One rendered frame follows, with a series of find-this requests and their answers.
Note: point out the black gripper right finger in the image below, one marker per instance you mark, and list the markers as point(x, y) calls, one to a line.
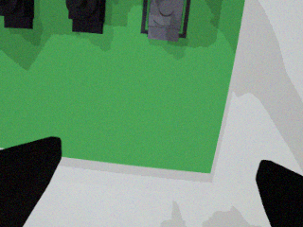
point(281, 191)

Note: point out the green flat panel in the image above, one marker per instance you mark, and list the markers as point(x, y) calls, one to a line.
point(86, 71)

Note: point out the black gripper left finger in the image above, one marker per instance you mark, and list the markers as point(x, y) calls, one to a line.
point(25, 171)

